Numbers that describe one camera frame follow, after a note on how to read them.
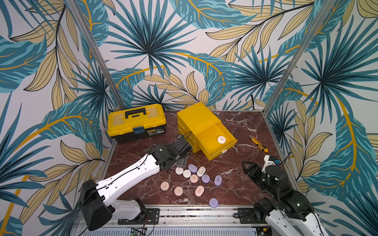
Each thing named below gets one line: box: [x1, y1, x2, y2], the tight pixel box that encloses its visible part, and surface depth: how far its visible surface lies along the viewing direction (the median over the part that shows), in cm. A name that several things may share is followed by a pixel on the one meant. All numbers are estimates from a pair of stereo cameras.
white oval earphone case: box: [196, 166, 207, 177], surface depth 88 cm
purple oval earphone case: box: [214, 174, 223, 186], surface depth 85 cm
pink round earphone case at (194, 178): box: [189, 174, 199, 184], surface depth 87 cm
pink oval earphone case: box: [194, 184, 205, 198], surface depth 81 cm
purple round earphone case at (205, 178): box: [200, 174, 211, 184], surface depth 86 cm
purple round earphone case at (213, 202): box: [208, 197, 219, 208], surface depth 78 cm
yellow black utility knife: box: [249, 135, 269, 153], surface depth 102 cm
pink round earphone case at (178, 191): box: [173, 185, 184, 197], surface depth 81 cm
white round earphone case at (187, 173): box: [182, 169, 192, 179], surface depth 87 cm
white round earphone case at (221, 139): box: [217, 135, 226, 145], surface depth 85 cm
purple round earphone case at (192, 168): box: [188, 163, 198, 174], surface depth 90 cm
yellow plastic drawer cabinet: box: [176, 101, 235, 161], surface depth 87 cm
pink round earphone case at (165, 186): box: [159, 181, 170, 192], surface depth 83 cm
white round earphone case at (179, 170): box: [175, 166, 184, 176], surface depth 89 cm
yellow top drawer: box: [195, 120, 238, 162], surface depth 85 cm
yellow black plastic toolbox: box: [107, 103, 167, 145], surface depth 94 cm
